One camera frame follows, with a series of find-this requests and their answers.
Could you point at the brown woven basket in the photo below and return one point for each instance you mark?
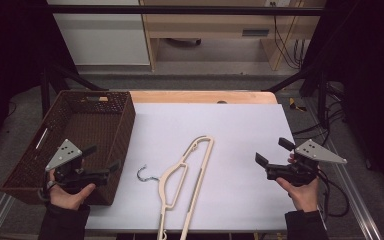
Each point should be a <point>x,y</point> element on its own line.
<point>90,126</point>

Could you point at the person's right hand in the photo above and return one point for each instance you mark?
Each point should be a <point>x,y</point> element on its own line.
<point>305,196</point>

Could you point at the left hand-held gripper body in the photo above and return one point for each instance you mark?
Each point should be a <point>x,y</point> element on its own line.
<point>65,155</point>

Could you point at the person's left hand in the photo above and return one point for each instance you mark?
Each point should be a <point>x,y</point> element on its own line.
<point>68,200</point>

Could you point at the white cabinet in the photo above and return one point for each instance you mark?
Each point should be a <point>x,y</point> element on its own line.
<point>103,36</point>

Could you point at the light wooden desk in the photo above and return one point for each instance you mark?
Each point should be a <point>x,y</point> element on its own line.
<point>206,25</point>

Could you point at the black frame leg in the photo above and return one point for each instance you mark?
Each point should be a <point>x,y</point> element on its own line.
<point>321,96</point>

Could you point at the yellow and black tool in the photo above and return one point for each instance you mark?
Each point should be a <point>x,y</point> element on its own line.
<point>295,105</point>

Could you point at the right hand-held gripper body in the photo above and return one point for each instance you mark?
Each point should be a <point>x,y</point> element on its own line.
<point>316,152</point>

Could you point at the white table sheet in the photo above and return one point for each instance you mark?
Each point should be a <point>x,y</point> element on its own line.
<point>240,133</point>

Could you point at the black curtain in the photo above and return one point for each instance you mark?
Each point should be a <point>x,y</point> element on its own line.
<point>10,50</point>
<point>370,83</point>

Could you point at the black horizontal frame bar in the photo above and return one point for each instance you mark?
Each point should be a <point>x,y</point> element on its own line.
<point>180,10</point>

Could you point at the cream plastic clothes hanger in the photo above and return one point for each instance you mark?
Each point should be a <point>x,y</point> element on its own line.
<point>172,170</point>

